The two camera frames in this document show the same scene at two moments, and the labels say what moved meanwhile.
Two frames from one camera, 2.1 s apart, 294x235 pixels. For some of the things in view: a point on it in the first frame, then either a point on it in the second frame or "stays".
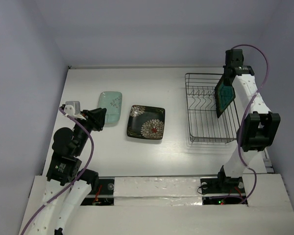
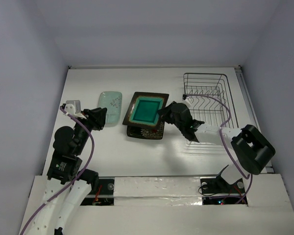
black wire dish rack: x=204 y=125 stays
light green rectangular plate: x=112 y=101 stays
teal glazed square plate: x=224 y=96 -> x=143 y=110
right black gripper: x=228 y=80 -> x=169 y=113
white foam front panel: x=172 y=205 stays
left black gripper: x=95 y=117 stays
